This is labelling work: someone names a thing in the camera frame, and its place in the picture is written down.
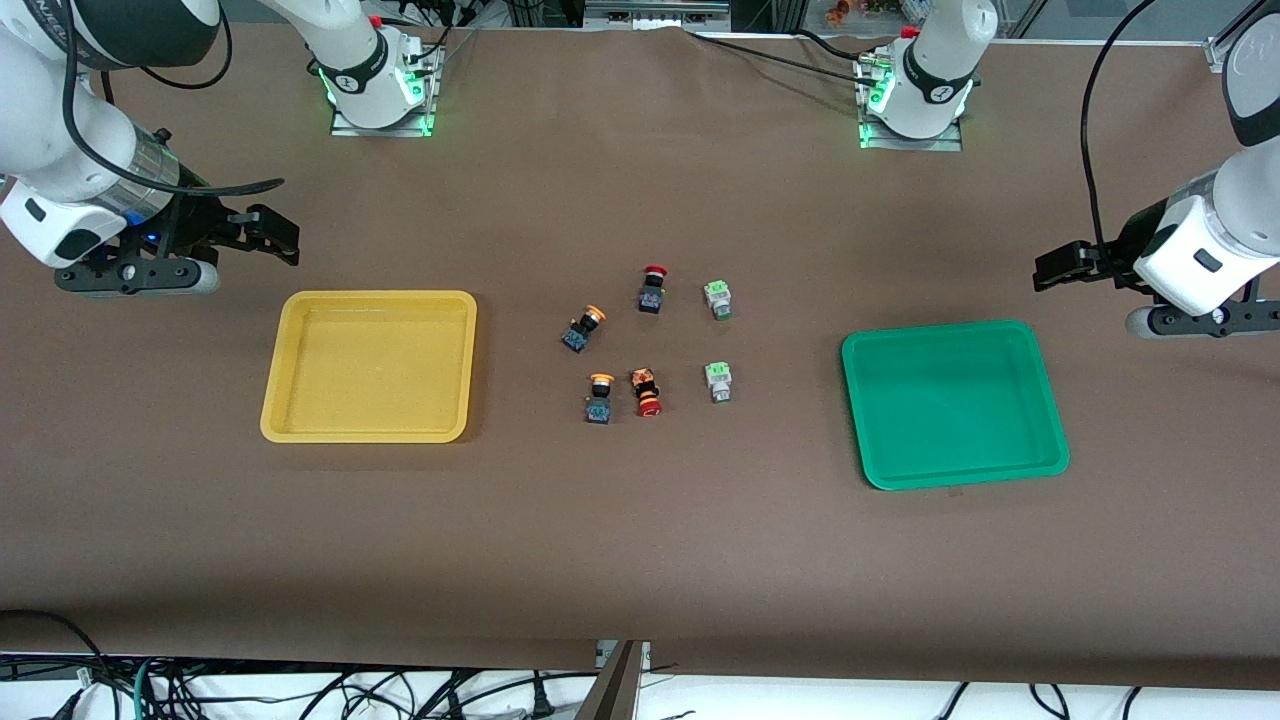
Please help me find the yellow plastic tray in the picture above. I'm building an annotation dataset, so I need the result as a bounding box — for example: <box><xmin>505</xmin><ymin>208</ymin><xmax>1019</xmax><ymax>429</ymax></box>
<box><xmin>260</xmin><ymin>290</ymin><xmax>479</xmax><ymax>444</ymax></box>

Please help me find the green plastic tray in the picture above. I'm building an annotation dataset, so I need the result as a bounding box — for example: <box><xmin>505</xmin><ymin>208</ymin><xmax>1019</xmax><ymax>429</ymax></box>
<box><xmin>841</xmin><ymin>320</ymin><xmax>1071</xmax><ymax>492</ymax></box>

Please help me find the brown table cover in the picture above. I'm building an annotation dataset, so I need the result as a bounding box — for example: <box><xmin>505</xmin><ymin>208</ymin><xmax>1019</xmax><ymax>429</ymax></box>
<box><xmin>0</xmin><ymin>20</ymin><xmax>1280</xmax><ymax>691</ymax></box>

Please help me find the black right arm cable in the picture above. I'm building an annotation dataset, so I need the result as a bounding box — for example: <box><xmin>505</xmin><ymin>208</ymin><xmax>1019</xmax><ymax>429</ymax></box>
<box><xmin>60</xmin><ymin>0</ymin><xmax>287</xmax><ymax>196</ymax></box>

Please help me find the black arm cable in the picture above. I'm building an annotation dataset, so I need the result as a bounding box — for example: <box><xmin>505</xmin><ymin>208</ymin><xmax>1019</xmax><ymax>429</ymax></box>
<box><xmin>1078</xmin><ymin>0</ymin><xmax>1161</xmax><ymax>251</ymax></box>
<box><xmin>60</xmin><ymin>0</ymin><xmax>287</xmax><ymax>196</ymax></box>

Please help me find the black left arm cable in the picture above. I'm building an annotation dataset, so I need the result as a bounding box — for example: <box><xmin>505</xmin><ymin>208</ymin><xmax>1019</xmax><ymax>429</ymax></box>
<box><xmin>1078</xmin><ymin>0</ymin><xmax>1161</xmax><ymax>251</ymax></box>

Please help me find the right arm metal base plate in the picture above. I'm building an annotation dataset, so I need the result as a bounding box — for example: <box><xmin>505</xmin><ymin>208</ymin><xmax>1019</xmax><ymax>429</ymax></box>
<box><xmin>330</xmin><ymin>45</ymin><xmax>446</xmax><ymax>139</ymax></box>

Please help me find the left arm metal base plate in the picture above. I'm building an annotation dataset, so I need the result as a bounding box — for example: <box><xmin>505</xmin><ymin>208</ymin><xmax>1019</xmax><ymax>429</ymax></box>
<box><xmin>856</xmin><ymin>55</ymin><xmax>964</xmax><ymax>153</ymax></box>

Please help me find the thin black table cable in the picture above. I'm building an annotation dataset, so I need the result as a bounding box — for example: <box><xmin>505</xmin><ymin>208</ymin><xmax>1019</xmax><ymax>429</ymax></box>
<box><xmin>685</xmin><ymin>28</ymin><xmax>879</xmax><ymax>81</ymax></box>

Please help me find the aluminium table frame profile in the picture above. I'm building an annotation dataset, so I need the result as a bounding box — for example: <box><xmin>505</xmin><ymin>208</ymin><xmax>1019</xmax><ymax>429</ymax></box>
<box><xmin>575</xmin><ymin>640</ymin><xmax>652</xmax><ymax>720</ymax></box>

